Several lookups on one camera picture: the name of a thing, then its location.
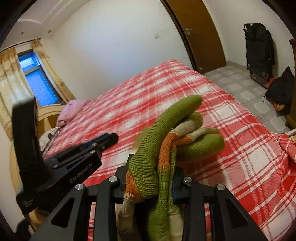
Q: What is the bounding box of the white patterned pillow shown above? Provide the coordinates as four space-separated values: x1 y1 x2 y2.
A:
39 127 60 153

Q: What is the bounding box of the left beige curtain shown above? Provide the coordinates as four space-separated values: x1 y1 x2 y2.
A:
0 47 34 140

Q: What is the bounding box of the cream wooden headboard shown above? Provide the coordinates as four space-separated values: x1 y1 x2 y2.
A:
9 104 67 230

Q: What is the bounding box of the black bag on floor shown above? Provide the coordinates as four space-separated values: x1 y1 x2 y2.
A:
265 66 295 113

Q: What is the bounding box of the blue window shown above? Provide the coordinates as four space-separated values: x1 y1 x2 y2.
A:
18 51 64 106

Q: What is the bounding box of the right beige curtain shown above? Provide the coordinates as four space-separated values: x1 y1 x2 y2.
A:
32 39 75 103

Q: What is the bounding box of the brown wooden door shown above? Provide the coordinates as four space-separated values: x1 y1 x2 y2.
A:
161 0 227 74

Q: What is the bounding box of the pink pillow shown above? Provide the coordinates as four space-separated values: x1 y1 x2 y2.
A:
56 99 89 127

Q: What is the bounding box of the red plaid bed cover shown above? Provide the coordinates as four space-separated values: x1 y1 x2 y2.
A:
47 60 295 240

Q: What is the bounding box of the green striped knit sweater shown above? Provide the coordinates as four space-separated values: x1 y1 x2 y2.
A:
116 95 225 240

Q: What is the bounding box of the beige curtain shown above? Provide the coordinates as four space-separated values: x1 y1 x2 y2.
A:
0 47 34 140
32 39 75 103

